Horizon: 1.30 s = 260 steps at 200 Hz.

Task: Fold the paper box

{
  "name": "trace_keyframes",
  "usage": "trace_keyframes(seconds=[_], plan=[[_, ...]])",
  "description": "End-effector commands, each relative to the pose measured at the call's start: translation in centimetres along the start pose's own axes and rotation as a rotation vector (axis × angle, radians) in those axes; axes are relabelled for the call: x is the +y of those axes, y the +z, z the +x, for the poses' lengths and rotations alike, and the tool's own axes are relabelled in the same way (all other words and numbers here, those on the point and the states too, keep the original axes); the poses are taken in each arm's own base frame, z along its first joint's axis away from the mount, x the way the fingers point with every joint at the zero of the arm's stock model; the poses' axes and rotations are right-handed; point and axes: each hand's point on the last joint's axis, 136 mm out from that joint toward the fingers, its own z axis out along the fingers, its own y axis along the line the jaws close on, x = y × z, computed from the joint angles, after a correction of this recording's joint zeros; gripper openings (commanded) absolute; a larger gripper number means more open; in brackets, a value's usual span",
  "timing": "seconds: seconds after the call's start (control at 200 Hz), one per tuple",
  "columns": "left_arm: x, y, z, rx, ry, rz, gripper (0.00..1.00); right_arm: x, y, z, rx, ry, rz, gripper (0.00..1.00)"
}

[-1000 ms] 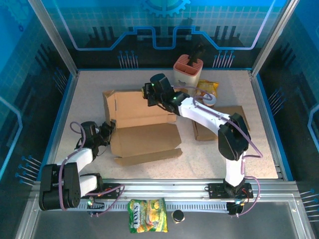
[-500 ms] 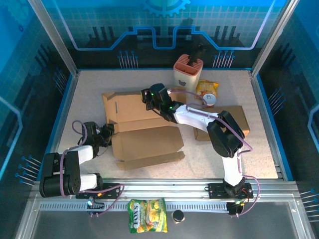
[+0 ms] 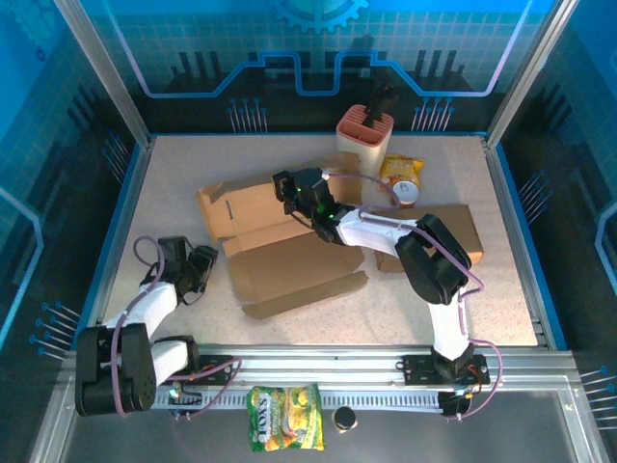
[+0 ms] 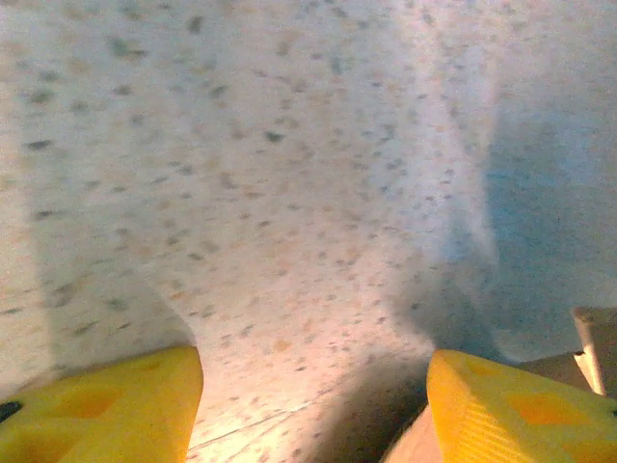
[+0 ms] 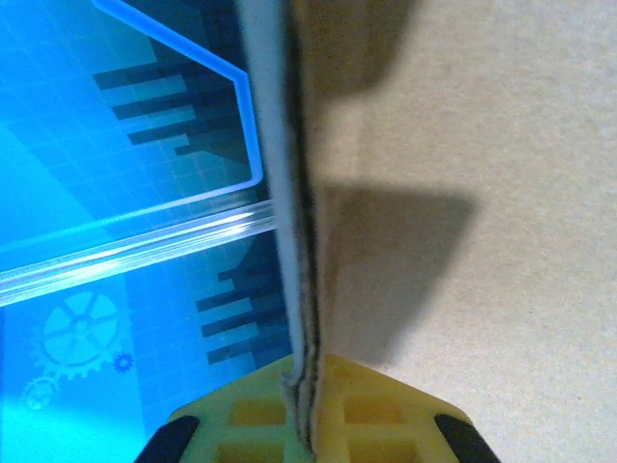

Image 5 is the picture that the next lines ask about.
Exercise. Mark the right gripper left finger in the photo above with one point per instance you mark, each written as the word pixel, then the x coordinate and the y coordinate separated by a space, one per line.
pixel 241 424

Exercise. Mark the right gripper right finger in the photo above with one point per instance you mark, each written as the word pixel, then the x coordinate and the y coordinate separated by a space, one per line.
pixel 385 424

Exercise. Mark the brown cardboard box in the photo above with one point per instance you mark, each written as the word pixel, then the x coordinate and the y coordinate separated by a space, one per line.
pixel 482 241

